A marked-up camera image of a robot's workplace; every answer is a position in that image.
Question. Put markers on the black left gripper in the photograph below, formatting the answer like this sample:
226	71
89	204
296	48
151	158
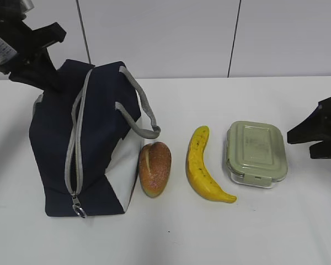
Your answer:
23	51

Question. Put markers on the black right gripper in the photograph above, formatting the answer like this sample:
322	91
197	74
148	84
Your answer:
316	127

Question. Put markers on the green lidded glass container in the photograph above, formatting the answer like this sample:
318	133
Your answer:
255	154

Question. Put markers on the navy insulated lunch bag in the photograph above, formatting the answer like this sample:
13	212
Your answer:
87	139

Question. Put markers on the yellow banana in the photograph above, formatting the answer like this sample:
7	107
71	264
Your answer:
198	176

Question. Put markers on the brown bread roll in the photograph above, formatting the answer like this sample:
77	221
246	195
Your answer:
154	168

